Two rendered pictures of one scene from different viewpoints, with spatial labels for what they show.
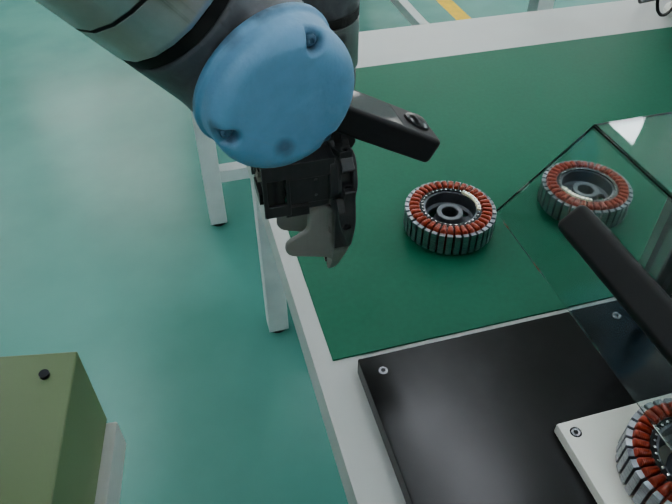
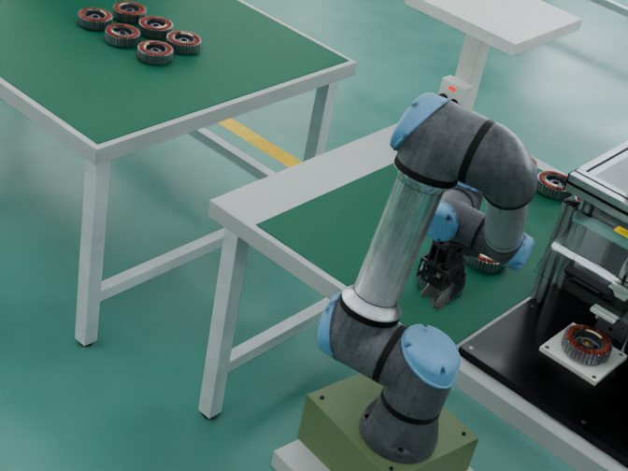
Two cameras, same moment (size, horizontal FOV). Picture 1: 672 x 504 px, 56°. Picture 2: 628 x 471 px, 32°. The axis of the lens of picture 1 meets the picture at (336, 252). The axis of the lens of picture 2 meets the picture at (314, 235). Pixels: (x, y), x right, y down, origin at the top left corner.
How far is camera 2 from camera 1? 205 cm
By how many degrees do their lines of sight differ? 31
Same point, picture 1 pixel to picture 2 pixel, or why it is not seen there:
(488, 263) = (468, 297)
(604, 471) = (562, 355)
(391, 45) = (314, 178)
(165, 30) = (518, 246)
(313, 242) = (443, 298)
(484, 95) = not seen: hidden behind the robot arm
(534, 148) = not seen: hidden behind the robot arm
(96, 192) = not seen: outside the picture
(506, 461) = (531, 363)
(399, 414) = (489, 360)
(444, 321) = (471, 326)
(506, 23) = (363, 148)
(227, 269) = (130, 380)
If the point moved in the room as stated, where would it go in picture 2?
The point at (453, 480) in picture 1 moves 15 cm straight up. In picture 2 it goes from (520, 373) to (539, 321)
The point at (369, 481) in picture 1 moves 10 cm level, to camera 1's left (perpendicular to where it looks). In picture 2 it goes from (492, 385) to (456, 396)
